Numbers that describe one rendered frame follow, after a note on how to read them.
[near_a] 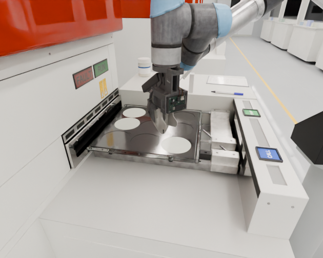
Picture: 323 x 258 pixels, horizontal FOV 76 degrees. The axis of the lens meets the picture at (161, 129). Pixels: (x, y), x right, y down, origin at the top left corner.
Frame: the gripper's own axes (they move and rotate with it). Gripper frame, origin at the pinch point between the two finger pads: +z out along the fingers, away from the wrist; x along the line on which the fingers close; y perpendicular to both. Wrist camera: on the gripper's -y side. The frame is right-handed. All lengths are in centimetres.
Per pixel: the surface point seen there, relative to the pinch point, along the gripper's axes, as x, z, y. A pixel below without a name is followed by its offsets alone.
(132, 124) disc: -0.8, 7.2, -20.3
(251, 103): 44.3, 1.2, 0.2
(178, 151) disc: 3.7, 7.3, 4.2
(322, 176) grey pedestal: 55, 24, 30
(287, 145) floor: 190, 97, -37
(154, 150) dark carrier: -2.6, 7.3, -0.4
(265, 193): 4.9, 1.5, 32.6
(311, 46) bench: 627, 49, -231
